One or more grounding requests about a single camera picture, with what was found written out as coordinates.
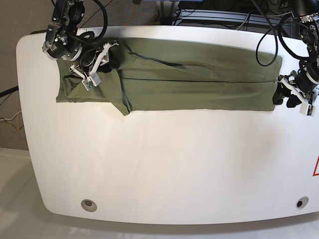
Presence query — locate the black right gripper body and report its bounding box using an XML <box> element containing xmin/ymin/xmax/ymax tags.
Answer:
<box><xmin>77</xmin><ymin>48</ymin><xmax>109</xmax><ymax>72</ymax></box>

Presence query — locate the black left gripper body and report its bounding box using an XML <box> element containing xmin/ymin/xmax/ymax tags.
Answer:
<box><xmin>295</xmin><ymin>71</ymin><xmax>318</xmax><ymax>94</ymax></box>

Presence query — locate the olive green T-shirt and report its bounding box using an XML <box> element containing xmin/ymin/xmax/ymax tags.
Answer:
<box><xmin>56</xmin><ymin>38</ymin><xmax>282</xmax><ymax>116</ymax></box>

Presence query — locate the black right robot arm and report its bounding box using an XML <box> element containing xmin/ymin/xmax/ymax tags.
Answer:
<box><xmin>42</xmin><ymin>0</ymin><xmax>108</xmax><ymax>74</ymax></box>

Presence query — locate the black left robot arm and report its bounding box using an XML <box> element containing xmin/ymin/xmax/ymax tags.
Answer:
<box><xmin>272</xmin><ymin>0</ymin><xmax>319</xmax><ymax>110</ymax></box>

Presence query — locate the red triangle sticker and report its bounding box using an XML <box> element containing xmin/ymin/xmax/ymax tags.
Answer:
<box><xmin>313</xmin><ymin>157</ymin><xmax>319</xmax><ymax>176</ymax></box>

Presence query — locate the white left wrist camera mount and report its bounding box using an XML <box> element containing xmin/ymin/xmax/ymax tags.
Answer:
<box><xmin>276</xmin><ymin>74</ymin><xmax>319</xmax><ymax>117</ymax></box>

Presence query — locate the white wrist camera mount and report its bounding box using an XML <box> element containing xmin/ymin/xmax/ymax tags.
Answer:
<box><xmin>70</xmin><ymin>41</ymin><xmax>119</xmax><ymax>91</ymax></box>
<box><xmin>276</xmin><ymin>74</ymin><xmax>319</xmax><ymax>117</ymax></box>

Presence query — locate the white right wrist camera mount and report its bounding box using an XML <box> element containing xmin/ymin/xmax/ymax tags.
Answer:
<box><xmin>70</xmin><ymin>41</ymin><xmax>119</xmax><ymax>91</ymax></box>

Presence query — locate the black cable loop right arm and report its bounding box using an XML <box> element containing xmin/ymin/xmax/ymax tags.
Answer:
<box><xmin>73</xmin><ymin>0</ymin><xmax>108</xmax><ymax>49</ymax></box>

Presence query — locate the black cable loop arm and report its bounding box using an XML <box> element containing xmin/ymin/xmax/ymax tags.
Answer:
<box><xmin>255</xmin><ymin>12</ymin><xmax>300</xmax><ymax>67</ymax></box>
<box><xmin>73</xmin><ymin>0</ymin><xmax>108</xmax><ymax>49</ymax></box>

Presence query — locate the yellow cable on floor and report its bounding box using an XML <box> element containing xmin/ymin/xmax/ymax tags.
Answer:
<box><xmin>124</xmin><ymin>0</ymin><xmax>137</xmax><ymax>27</ymax></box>

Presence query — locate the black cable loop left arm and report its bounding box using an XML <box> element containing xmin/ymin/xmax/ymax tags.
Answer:
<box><xmin>255</xmin><ymin>12</ymin><xmax>300</xmax><ymax>67</ymax></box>

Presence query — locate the aluminium frame rail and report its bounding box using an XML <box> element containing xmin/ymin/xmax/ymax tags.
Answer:
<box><xmin>178</xmin><ymin>9</ymin><xmax>292</xmax><ymax>32</ymax></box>

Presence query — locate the right table cable grommet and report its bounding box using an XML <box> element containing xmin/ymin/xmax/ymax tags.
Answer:
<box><xmin>296</xmin><ymin>197</ymin><xmax>309</xmax><ymax>209</ymax></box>

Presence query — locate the table cable grommet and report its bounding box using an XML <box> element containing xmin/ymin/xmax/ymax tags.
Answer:
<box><xmin>81</xmin><ymin>199</ymin><xmax>97</xmax><ymax>212</ymax></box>
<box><xmin>296</xmin><ymin>197</ymin><xmax>309</xmax><ymax>209</ymax></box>

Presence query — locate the left table cable grommet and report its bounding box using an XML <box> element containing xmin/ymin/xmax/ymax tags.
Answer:
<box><xmin>81</xmin><ymin>199</ymin><xmax>97</xmax><ymax>212</ymax></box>

